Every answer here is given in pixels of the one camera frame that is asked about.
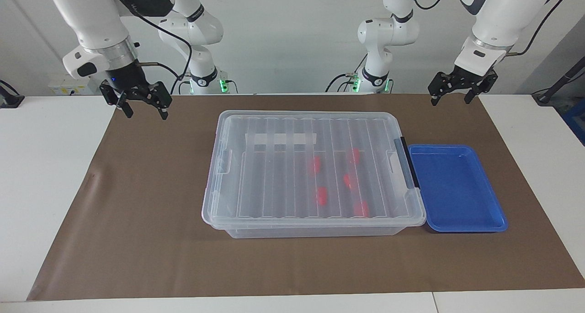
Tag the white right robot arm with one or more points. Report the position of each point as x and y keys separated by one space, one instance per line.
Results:
x=100 y=20

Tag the clear plastic storage box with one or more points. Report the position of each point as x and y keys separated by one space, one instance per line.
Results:
x=311 y=232

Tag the brown table mat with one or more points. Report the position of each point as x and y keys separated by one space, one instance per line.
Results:
x=137 y=235

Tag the blue crate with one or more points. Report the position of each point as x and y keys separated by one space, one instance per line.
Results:
x=577 y=121

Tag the black clamp base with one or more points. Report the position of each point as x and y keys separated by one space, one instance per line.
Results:
x=11 y=100

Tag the black stand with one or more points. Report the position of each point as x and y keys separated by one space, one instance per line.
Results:
x=544 y=97

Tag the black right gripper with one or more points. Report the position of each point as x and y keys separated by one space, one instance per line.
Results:
x=128 y=82

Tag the clear ribbed plastic lid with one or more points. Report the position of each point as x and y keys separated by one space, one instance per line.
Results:
x=274 y=176

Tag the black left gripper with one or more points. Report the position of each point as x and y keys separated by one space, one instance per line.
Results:
x=461 y=82

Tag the black box latch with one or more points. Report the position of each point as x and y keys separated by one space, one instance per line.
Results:
x=409 y=162

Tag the white power socket box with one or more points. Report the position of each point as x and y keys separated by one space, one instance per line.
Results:
x=68 y=84

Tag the blue plastic tray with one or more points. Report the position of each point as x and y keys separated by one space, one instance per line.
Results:
x=457 y=189

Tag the red block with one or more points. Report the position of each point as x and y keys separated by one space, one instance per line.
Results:
x=354 y=155
x=314 y=166
x=349 y=180
x=361 y=208
x=321 y=196

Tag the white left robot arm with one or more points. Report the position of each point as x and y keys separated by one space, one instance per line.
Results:
x=388 y=34

